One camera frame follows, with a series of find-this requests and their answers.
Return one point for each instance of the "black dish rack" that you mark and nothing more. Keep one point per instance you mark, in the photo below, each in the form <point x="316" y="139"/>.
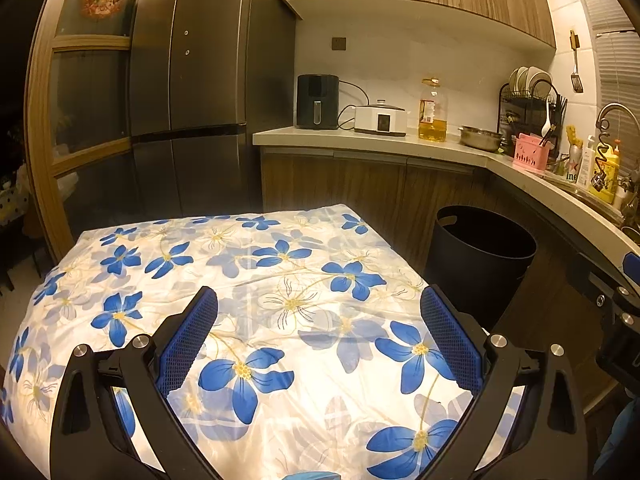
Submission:
<point x="510" y="110"/>

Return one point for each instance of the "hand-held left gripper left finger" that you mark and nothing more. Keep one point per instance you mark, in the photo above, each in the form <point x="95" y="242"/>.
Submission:
<point x="185" y="345"/>

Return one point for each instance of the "silver drink can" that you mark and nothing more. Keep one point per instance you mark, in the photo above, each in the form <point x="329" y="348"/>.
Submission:
<point x="576" y="166"/>

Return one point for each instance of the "white ladle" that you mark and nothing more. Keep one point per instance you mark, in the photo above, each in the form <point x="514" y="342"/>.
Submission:
<point x="547" y="117"/>

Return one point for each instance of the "wooden base cabinet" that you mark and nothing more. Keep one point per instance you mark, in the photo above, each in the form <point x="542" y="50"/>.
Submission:
<point x="340" y="180"/>

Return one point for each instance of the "steel basin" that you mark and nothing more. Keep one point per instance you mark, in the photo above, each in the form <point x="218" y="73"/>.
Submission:
<point x="480" y="139"/>

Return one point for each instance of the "black chopstick holder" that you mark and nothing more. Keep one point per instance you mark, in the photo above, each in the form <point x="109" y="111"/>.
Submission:
<point x="561" y="115"/>

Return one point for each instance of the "person's right forearm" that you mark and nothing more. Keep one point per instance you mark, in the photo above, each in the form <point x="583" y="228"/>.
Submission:
<point x="622" y="440"/>

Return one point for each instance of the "cooking oil bottle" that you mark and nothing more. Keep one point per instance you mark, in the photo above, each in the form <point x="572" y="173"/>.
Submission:
<point x="432" y="130"/>

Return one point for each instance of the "white plastic bottle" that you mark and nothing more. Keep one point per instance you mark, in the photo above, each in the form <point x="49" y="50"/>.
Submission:
<point x="589" y="160"/>

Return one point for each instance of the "dark wall socket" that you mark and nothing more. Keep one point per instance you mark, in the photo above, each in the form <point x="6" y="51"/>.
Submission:
<point x="338" y="43"/>

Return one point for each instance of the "blue floral cloth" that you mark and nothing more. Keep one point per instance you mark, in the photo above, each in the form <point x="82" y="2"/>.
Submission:
<point x="300" y="310"/>

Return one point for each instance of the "grey refrigerator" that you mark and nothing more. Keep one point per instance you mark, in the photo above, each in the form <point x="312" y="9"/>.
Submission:
<point x="200" y="85"/>

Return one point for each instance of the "light stone countertop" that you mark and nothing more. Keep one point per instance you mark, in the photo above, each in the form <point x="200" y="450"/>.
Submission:
<point x="350" y="140"/>

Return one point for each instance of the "pink utensil holder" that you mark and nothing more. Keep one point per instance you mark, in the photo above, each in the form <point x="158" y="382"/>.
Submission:
<point x="530" y="155"/>

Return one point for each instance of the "hanging metal spatula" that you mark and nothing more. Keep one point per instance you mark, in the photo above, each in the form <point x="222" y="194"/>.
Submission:
<point x="577" y="82"/>

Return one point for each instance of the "yellow detergent bottle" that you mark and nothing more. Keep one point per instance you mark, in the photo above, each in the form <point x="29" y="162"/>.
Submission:
<point x="607" y="175"/>

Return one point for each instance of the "black air fryer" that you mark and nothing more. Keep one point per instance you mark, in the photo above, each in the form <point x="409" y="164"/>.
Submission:
<point x="317" y="92"/>

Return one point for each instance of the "white plate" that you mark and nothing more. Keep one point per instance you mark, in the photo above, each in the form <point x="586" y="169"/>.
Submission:
<point x="540" y="80"/>
<point x="517" y="80"/>

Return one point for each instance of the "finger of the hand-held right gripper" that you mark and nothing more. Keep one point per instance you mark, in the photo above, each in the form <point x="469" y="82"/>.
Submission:
<point x="633" y="262"/>
<point x="597" y="275"/>

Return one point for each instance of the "wooden glass door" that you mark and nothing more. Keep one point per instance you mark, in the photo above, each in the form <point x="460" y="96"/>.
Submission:
<point x="90" y="42"/>

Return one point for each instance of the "white electric cooker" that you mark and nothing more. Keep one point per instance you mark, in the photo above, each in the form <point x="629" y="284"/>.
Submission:
<point x="380" y="121"/>

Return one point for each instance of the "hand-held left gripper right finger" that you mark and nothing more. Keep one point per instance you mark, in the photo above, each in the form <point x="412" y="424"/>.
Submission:
<point x="452" y="335"/>

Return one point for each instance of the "black trash bin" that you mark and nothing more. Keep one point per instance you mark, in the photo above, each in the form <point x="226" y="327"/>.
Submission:
<point x="475" y="270"/>

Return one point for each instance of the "steel faucet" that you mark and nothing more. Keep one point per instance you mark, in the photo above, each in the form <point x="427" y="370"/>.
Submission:
<point x="610" y="106"/>

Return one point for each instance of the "yellow dish brush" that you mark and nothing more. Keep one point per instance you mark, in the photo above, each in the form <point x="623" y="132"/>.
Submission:
<point x="574" y="136"/>

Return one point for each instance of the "window blinds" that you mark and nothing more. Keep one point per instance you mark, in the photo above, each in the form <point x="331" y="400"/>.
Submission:
<point x="615" y="15"/>

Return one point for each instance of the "table with dotted cloth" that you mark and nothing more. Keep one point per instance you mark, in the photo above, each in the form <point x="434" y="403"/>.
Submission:
<point x="12" y="205"/>

